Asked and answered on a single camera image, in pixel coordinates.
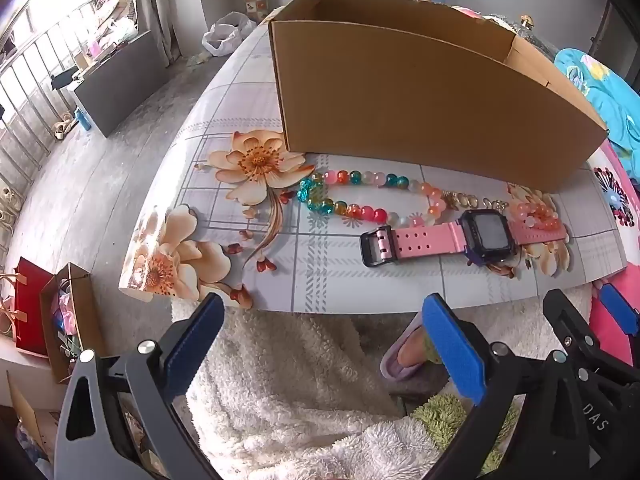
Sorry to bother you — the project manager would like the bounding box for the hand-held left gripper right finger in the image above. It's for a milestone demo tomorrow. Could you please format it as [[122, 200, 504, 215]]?
[[422, 294, 593, 480]]

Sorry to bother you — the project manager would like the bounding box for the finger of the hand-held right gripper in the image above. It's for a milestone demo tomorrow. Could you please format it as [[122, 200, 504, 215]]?
[[599, 282, 640, 341], [542, 288, 608, 381]]

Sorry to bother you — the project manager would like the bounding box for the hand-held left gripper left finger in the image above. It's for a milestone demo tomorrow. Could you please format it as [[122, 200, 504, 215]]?
[[54, 292, 226, 480]]

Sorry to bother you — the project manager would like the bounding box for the pink and black wristwatch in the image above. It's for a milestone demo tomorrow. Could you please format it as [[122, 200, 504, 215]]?
[[360, 208, 568, 268]]

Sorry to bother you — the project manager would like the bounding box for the thin gold chain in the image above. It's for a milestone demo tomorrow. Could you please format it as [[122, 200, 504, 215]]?
[[442, 191, 508, 211]]

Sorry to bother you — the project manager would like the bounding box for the multicolored bead bracelet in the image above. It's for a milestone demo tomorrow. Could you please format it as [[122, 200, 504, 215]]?
[[297, 169, 448, 228]]

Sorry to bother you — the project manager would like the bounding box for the brown cardboard box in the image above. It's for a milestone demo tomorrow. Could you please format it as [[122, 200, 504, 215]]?
[[267, 0, 610, 195]]

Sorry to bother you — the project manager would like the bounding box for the pink floral bedding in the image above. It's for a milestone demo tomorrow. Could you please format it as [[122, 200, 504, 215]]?
[[585, 140, 640, 376]]

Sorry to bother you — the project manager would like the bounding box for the person's foot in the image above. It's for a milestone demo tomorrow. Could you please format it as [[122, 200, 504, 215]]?
[[397, 332, 432, 367]]

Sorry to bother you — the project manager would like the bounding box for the purple slipper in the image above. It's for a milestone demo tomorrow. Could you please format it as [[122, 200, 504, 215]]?
[[380, 312, 451, 386]]

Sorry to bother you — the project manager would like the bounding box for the green fluffy cloth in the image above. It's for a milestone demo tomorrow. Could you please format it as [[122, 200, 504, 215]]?
[[412, 394, 521, 476]]

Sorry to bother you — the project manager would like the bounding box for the white fluffy robe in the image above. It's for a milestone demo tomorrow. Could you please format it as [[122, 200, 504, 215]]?
[[170, 285, 596, 480]]

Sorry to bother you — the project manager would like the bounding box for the brown paper bag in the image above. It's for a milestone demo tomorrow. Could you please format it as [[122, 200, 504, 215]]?
[[39, 262, 106, 385]]

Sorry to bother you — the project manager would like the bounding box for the red paper bag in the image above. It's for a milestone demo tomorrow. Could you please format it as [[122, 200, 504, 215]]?
[[12, 256, 56, 356]]

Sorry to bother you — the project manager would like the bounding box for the teal cartoon blanket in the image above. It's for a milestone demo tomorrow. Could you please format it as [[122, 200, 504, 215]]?
[[554, 48, 640, 181]]

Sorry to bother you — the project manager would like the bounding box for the metal window railing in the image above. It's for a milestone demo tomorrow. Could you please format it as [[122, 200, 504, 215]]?
[[0, 0, 136, 221]]

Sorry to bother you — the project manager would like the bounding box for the grey board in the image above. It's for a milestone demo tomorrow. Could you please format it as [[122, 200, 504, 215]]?
[[72, 30, 168, 138]]

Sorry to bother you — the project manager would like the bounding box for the grey green patterned blanket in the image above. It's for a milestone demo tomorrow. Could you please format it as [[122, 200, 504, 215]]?
[[485, 12, 556, 57]]

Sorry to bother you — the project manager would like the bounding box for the white plastic bag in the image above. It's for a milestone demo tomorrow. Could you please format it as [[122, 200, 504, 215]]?
[[201, 11, 258, 58]]

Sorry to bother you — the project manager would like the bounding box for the grey curtain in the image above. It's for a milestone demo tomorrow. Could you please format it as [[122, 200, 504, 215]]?
[[134, 0, 181, 66]]

